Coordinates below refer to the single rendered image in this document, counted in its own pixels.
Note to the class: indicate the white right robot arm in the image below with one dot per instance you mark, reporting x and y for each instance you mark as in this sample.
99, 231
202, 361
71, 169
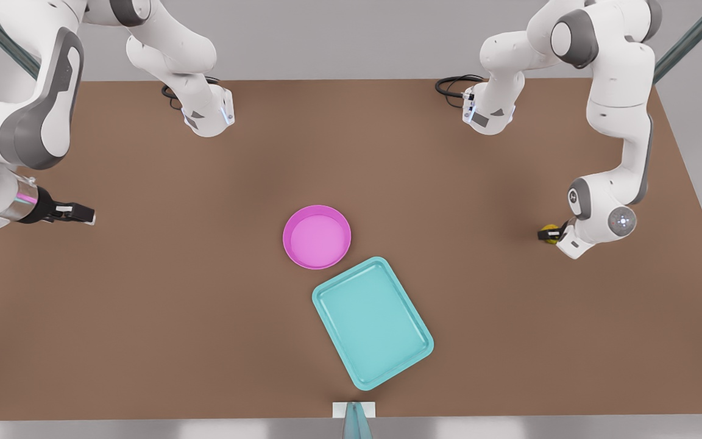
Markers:
40, 122

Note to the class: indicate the pink round plate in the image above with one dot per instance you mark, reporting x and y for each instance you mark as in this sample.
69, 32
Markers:
317, 239

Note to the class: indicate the white post foot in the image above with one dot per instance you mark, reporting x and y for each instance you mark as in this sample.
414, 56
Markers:
337, 410

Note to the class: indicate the orange fruit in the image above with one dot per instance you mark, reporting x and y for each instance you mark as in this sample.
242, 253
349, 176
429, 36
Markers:
548, 232

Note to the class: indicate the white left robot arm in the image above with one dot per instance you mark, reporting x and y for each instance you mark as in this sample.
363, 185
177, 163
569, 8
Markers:
622, 91

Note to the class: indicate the teal rectangular tray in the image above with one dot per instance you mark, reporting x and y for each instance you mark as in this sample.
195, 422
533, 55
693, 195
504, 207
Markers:
372, 323

